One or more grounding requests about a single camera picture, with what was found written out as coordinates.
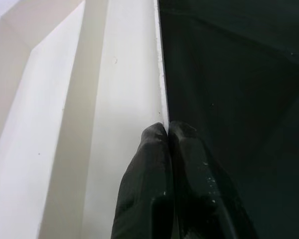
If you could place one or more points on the white plastic children table top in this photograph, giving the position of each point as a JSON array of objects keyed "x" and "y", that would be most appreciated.
[{"x": 64, "y": 124}]

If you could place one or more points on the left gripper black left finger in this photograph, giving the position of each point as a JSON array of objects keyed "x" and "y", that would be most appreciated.
[{"x": 144, "y": 186}]

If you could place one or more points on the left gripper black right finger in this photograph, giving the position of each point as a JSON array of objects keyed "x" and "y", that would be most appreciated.
[{"x": 201, "y": 199}]

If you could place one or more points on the black table cloth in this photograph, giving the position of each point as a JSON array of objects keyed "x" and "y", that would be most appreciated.
[{"x": 239, "y": 99}]

